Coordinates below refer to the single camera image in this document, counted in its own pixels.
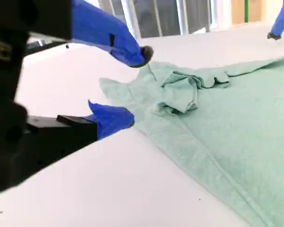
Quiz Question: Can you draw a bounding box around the green t-shirt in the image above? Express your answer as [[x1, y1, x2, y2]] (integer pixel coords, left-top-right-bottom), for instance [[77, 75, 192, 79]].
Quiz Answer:
[[98, 53, 284, 227]]

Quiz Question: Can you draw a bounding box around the wooden panel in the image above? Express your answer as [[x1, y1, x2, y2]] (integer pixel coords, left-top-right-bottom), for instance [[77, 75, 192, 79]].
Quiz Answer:
[[231, 0, 267, 25]]

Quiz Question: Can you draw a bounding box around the white window frame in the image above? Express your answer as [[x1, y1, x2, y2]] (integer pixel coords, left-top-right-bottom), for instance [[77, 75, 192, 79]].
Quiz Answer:
[[98, 0, 213, 39]]

